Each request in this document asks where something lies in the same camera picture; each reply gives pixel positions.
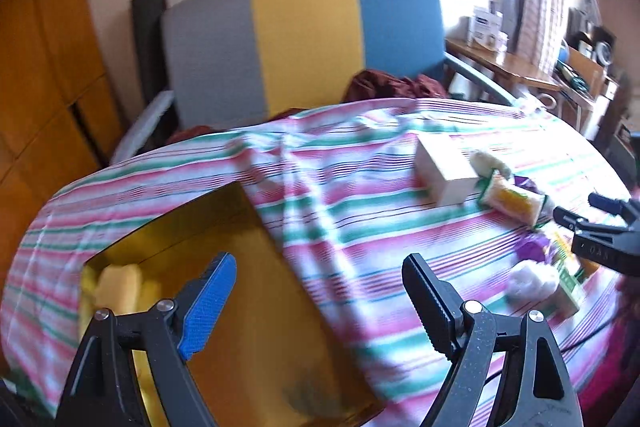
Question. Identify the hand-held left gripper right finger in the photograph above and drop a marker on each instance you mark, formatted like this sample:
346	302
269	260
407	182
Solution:
430	302

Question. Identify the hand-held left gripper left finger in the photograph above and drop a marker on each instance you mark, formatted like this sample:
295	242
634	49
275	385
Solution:
210	307

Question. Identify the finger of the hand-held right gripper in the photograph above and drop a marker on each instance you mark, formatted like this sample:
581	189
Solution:
607	203
567	218

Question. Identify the gold cardboard box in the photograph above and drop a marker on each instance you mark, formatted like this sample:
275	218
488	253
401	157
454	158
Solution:
260	307

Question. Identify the yellow green snack packet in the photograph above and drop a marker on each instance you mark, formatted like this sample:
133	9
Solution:
515	199

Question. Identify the yellow sponge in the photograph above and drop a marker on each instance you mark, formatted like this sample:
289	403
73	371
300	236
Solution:
120	289

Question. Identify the purple packet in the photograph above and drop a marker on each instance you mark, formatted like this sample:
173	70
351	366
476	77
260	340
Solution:
532	248

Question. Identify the green white packet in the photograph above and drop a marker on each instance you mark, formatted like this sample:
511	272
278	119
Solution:
567	287

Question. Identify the white plastic wrapped bundle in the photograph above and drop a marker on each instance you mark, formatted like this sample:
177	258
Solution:
532	282

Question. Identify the dark red blanket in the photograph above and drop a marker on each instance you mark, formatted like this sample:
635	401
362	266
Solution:
627	332

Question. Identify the rolled pale sock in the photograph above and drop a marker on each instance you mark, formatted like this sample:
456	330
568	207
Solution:
485	162

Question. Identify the striped bed sheet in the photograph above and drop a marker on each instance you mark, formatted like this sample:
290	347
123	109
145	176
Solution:
350	227

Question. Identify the white rectangular box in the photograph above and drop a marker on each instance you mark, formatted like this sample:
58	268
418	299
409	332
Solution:
440	162

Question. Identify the cluttered storage rack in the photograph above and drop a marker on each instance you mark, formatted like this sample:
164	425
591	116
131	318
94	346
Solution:
595	42

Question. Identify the wooden side table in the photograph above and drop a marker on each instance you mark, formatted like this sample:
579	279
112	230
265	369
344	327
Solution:
505	64

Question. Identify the white printed carton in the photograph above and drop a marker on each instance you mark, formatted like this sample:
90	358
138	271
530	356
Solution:
485	27

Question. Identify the dark red cloth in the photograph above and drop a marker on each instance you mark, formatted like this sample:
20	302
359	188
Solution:
395	87

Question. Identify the grey yellow blue chair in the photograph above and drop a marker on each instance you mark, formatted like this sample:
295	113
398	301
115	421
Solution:
300	47

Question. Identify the wooden wardrobe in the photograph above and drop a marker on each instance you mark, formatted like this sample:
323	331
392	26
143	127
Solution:
45	82

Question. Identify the dark upright panel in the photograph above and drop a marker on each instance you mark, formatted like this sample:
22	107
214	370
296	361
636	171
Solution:
147	32

